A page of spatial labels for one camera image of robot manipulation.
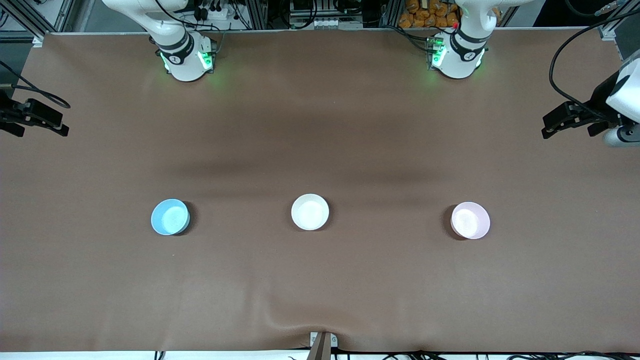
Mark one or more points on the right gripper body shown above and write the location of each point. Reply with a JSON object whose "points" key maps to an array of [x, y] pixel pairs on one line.
{"points": [[6, 111]]}

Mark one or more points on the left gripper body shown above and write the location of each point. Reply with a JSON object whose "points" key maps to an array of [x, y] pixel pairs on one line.
{"points": [[598, 103]]}

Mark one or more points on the pink bowl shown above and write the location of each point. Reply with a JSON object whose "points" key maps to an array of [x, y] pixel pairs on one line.
{"points": [[470, 221]]}

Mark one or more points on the blue bowl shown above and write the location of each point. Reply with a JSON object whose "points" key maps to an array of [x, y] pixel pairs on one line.
{"points": [[170, 217]]}

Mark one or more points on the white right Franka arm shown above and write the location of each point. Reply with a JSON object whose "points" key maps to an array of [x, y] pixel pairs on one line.
{"points": [[182, 55]]}

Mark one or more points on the white bowl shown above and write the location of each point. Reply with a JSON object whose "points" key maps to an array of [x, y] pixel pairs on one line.
{"points": [[310, 212]]}

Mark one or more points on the orange snack bag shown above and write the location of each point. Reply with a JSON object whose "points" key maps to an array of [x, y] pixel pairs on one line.
{"points": [[425, 17]]}

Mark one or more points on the white power strip with plugs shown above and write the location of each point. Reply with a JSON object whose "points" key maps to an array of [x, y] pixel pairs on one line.
{"points": [[220, 14]]}

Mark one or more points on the brown table cloth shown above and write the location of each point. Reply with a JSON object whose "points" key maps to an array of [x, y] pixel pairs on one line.
{"points": [[320, 125]]}

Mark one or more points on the white socket strip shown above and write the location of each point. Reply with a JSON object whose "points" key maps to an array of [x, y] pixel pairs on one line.
{"points": [[322, 23]]}

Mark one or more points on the metal table clamp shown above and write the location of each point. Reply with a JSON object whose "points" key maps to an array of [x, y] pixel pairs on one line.
{"points": [[320, 347]]}

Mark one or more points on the aluminium frame beam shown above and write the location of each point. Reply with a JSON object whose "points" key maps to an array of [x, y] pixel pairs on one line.
{"points": [[27, 19], [612, 27]]}

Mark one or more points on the white corner bracket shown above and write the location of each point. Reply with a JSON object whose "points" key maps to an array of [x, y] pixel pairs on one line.
{"points": [[38, 41]]}

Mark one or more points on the aluminium frame post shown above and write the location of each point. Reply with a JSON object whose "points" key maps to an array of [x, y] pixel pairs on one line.
{"points": [[257, 15]]}

